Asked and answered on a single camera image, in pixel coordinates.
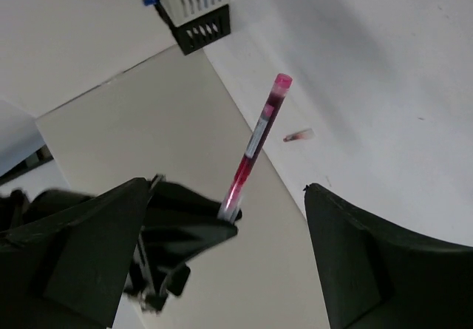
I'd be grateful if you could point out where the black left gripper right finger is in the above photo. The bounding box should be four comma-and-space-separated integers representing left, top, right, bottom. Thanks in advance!
304, 183, 472, 328

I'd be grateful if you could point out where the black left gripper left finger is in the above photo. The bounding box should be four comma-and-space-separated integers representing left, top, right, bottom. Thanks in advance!
1, 177, 150, 328

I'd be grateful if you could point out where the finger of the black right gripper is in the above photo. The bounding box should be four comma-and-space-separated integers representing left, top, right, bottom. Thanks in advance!
123, 175, 238, 313

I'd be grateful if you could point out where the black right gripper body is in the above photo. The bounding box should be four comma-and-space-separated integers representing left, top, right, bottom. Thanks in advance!
1, 189, 96, 233

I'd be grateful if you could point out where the red gel pen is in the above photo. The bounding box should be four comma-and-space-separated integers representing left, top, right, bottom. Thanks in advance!
217, 73, 293, 223
283, 129, 314, 143

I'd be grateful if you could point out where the clear spray bottle blue cap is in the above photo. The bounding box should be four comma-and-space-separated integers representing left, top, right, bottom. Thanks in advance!
143, 0, 159, 6

